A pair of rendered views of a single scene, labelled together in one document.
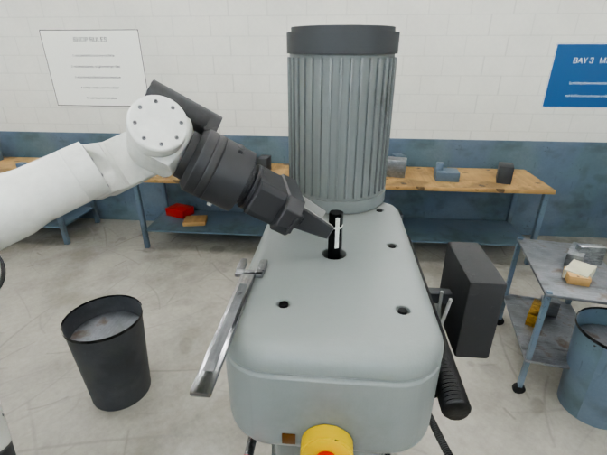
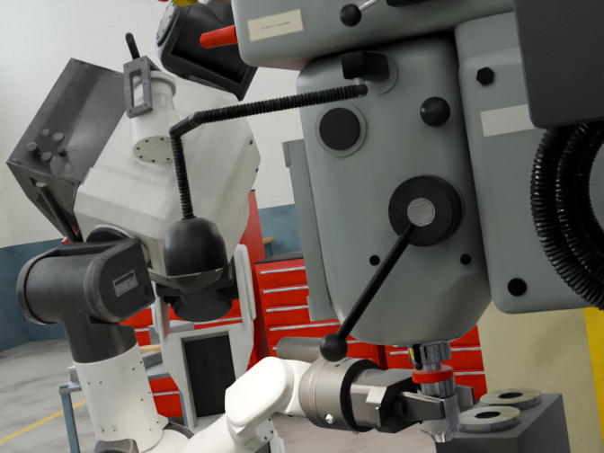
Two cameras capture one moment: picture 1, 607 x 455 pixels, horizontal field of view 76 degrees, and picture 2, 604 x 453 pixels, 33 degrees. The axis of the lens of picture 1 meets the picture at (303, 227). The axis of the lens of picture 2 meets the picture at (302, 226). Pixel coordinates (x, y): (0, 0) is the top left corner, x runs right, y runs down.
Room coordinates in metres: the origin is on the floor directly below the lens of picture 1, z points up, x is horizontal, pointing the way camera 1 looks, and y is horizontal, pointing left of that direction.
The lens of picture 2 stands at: (0.73, -1.16, 1.51)
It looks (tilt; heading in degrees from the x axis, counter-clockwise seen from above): 3 degrees down; 107
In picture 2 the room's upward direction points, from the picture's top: 9 degrees counter-clockwise
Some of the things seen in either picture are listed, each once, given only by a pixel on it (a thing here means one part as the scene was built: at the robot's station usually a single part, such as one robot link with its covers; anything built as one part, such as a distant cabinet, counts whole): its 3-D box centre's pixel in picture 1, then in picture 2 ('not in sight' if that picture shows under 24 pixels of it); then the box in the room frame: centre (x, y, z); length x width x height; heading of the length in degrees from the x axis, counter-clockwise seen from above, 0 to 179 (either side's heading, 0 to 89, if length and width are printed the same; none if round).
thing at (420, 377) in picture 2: not in sight; (432, 373); (0.52, -0.05, 1.26); 0.05 x 0.05 x 0.01
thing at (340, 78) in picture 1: (339, 119); not in sight; (0.77, -0.07, 2.05); 0.20 x 0.20 x 0.32
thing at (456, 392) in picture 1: (418, 299); not in sight; (0.55, -0.20, 1.79); 0.45 x 0.04 x 0.04; 175
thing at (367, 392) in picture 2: not in sight; (377, 398); (0.44, 0.00, 1.23); 0.13 x 0.12 x 0.10; 61
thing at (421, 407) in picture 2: not in sight; (419, 408); (0.51, -0.07, 1.23); 0.06 x 0.02 x 0.03; 151
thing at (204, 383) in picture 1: (233, 311); not in sight; (0.37, 0.08, 1.89); 0.24 x 0.04 x 0.01; 175
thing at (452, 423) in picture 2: not in sight; (437, 404); (0.52, -0.05, 1.23); 0.05 x 0.05 x 0.06
